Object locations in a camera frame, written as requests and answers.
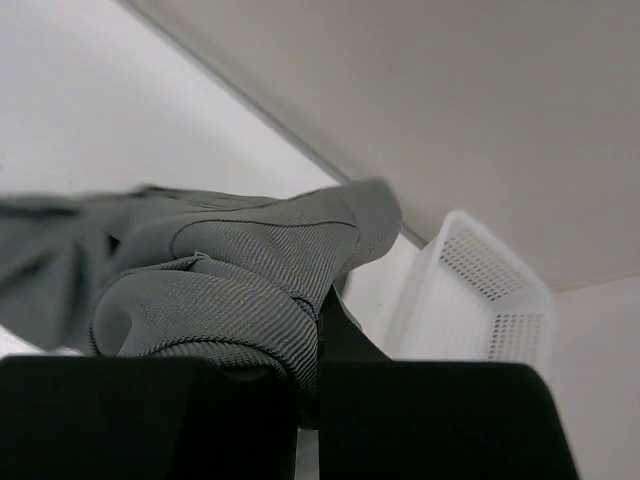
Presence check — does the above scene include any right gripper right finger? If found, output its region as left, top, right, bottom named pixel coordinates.
left=317, top=292, right=578, bottom=480

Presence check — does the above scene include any white perforated plastic basket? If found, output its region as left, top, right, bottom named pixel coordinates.
left=383, top=211, right=555, bottom=379

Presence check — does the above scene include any grey pleated skirt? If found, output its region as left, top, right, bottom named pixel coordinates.
left=1, top=180, right=402, bottom=428

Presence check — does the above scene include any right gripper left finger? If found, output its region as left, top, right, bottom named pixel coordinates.
left=1, top=356, right=298, bottom=479

